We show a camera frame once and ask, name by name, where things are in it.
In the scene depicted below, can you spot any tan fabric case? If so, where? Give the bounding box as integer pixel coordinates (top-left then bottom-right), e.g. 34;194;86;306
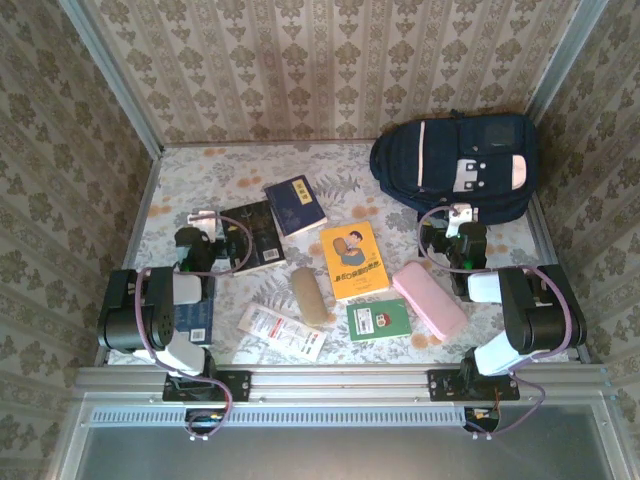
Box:
291;266;330;329

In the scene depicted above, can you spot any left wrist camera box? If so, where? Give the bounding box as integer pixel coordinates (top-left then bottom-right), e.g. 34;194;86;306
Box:
187;209;221;236

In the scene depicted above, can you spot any white plastic packet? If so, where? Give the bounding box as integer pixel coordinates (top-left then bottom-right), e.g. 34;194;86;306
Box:
236;302;328;363

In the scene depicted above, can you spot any aluminium frame post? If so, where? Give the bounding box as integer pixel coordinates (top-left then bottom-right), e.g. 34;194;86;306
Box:
527;0;609;126
58;0;165;156

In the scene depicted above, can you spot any green notebook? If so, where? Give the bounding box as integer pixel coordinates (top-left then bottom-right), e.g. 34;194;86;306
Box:
346;298;413;343

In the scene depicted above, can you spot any blue book with barcode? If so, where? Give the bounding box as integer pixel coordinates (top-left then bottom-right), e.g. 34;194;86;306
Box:
174;292;216;347

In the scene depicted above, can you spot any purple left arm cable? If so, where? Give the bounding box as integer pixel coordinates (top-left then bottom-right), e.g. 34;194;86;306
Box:
133;213;254;442

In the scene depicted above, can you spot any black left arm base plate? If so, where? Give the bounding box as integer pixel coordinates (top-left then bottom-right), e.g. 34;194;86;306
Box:
162;369;252;403

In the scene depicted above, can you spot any pink pencil case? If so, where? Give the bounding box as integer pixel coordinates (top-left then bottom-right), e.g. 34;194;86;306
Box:
392;261;469;342

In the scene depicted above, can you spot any navy blue backpack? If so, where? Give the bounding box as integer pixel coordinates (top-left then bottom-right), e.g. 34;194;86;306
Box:
369;110;540;226

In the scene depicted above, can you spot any navy book with yellow label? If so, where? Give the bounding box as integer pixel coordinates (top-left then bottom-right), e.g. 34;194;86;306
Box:
263;174;328;239

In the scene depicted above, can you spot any aluminium mounting rail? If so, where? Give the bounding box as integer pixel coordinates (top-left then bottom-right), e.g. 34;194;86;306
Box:
74;363;612;402

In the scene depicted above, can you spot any aluminium table side rail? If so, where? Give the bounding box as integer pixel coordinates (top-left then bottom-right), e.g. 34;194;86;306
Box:
94;149;164;365
528;194;592;364

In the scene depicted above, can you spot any slotted grey cable duct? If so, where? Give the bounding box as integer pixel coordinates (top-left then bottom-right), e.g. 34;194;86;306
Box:
89;405;469;427

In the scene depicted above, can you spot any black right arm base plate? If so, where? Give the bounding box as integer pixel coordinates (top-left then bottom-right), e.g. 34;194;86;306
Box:
427;368;521;403

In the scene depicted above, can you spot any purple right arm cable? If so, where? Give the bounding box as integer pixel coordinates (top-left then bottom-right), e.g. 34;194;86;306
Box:
417;204;572;442

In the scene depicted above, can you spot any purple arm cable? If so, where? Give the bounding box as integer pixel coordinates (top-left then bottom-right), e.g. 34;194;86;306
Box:
417;204;572;442
133;213;254;442

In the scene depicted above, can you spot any grey metal panel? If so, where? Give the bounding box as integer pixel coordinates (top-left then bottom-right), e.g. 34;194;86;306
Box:
59;394;632;480

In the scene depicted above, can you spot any black book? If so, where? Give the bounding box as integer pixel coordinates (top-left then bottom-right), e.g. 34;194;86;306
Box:
219;200;287;277

